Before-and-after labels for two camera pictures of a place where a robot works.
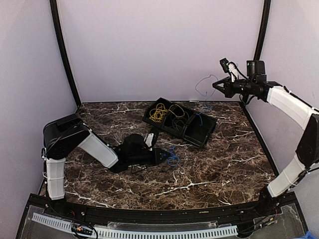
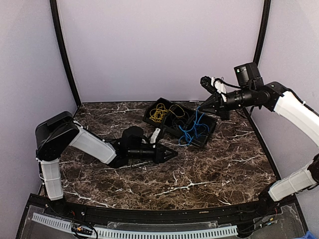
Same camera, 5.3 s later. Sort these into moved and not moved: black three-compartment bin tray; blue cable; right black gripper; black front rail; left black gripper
Moved: blue cable; right black gripper
Not moved: black front rail; left black gripper; black three-compartment bin tray
